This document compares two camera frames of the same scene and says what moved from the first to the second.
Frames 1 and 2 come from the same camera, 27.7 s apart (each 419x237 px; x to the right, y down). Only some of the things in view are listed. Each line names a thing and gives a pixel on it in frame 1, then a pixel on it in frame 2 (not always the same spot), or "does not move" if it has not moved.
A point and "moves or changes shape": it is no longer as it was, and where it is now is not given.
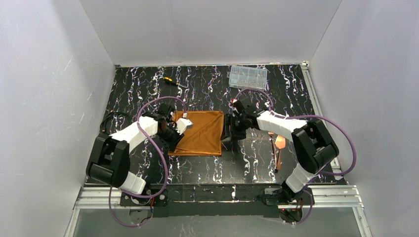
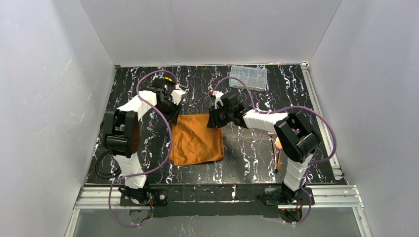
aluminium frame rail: (347, 197) does not move
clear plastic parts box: (246, 77) does not move
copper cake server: (280, 144) does not move
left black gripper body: (173, 138) -> (173, 113)
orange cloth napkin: (204, 138) moves or changes shape
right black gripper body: (227, 127) -> (214, 118)
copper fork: (271, 133) does not move
